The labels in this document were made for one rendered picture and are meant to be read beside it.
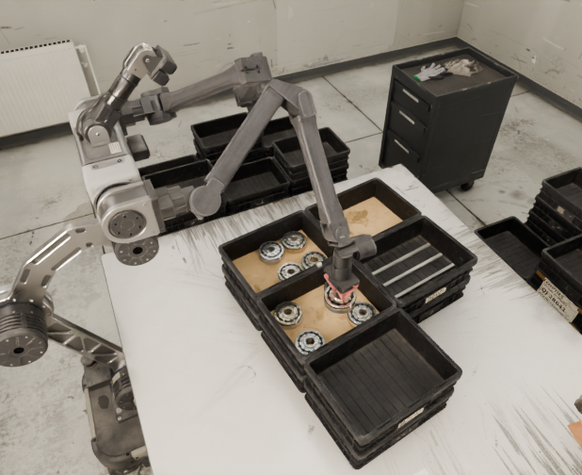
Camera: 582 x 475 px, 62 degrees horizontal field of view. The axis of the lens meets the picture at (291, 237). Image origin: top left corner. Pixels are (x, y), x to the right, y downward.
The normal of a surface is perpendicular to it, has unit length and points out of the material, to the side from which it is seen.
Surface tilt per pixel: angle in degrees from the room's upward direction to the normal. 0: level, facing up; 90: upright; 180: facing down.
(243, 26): 90
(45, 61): 90
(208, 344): 0
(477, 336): 0
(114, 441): 0
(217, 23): 90
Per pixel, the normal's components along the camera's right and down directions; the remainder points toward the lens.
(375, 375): -0.01, -0.71
